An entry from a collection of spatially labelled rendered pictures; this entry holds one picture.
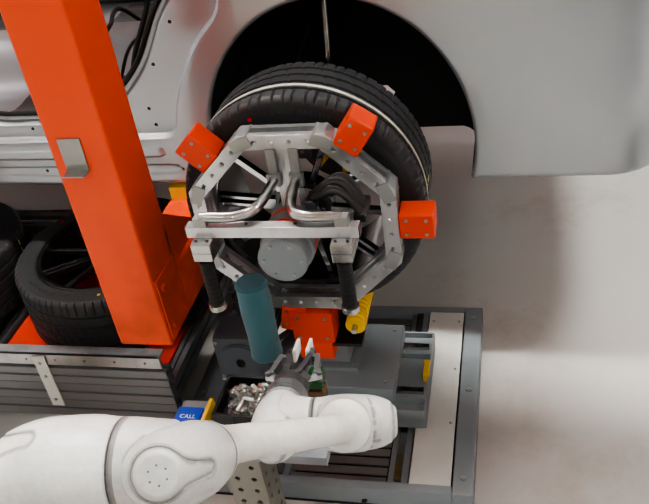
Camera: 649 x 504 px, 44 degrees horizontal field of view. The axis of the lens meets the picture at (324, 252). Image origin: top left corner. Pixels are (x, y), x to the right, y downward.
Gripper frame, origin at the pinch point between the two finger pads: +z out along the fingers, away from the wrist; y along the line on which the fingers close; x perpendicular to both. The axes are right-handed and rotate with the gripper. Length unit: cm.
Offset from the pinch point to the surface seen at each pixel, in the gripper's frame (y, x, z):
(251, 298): 15.9, -6.1, 18.0
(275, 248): 6.2, -22.1, 11.0
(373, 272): -15.3, -8.0, 28.0
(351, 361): -3, 33, 56
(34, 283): 101, 4, 61
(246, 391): 16.3, 12.6, 2.7
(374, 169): -18.4, -37.6, 21.4
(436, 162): -29, 13, 222
